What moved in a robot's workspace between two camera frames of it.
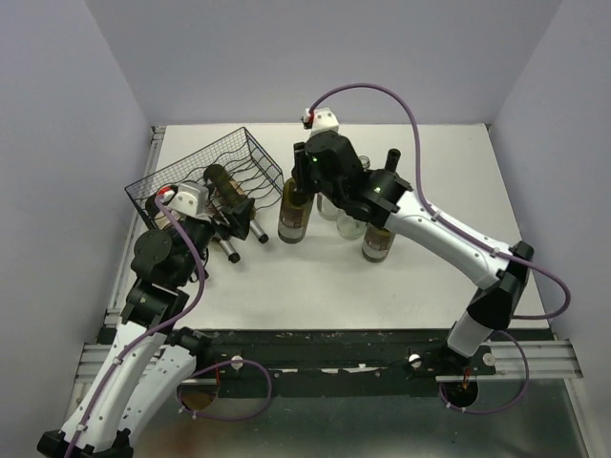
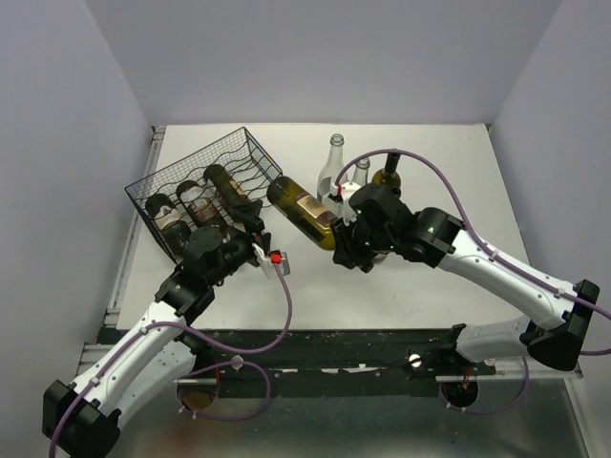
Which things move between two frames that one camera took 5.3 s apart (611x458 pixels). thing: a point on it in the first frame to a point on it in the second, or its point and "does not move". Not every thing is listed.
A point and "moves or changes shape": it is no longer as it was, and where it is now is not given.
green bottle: [295, 211] moves or changes shape
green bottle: [223, 185] does not move
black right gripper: [299, 168] to [345, 252]
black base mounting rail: [341, 363] does not move
